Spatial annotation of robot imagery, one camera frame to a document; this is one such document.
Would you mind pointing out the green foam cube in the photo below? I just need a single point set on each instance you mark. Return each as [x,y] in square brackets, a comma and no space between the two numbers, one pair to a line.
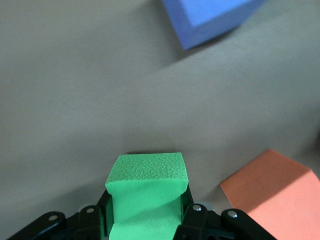
[145,200]

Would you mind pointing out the orange foam cube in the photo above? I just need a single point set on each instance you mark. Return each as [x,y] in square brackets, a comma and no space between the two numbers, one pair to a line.
[270,200]

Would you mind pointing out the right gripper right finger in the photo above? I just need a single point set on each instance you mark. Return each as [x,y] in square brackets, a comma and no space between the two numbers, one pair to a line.
[197,220]

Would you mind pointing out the purple foam cube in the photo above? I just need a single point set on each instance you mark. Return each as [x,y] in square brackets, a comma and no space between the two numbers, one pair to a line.
[207,17]

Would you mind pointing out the brown table mat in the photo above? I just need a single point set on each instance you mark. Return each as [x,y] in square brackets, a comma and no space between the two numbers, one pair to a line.
[87,100]

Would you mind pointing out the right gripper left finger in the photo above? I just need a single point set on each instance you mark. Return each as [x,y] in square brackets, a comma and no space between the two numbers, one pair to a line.
[87,222]

